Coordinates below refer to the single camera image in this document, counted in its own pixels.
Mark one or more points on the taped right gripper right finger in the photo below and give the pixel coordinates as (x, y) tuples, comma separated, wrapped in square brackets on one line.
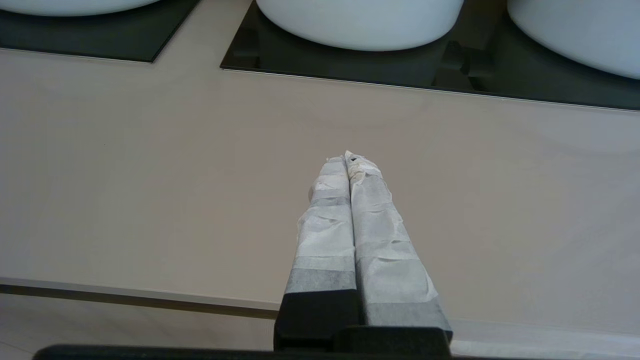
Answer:
[(385, 250)]

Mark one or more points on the black glass induction cooktop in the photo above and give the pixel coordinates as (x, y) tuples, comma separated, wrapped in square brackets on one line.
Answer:
[(350, 65), (125, 40)]

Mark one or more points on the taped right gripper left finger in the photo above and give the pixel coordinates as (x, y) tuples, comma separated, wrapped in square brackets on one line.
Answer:
[(325, 240)]

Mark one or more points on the white round cooking pot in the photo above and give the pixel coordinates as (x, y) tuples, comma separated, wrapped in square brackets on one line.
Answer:
[(360, 25), (580, 35), (60, 6)]

